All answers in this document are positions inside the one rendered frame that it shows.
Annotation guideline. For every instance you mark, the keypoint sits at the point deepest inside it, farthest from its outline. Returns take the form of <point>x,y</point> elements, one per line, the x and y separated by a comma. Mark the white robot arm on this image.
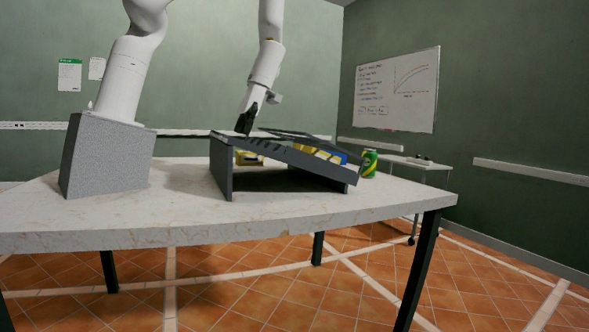
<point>130,56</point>

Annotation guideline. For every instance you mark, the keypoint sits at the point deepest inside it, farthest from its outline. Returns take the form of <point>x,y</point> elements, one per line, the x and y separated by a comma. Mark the green and yellow drink can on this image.
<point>369,167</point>

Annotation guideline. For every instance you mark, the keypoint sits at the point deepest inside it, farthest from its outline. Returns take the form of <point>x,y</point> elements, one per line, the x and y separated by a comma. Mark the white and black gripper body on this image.
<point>255,93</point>

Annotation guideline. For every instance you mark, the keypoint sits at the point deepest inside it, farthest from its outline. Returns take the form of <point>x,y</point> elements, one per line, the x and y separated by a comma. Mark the blue open box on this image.
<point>342,156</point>

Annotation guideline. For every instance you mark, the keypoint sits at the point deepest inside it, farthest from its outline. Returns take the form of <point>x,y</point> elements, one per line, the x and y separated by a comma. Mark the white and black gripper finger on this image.
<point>249,120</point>
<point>239,123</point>

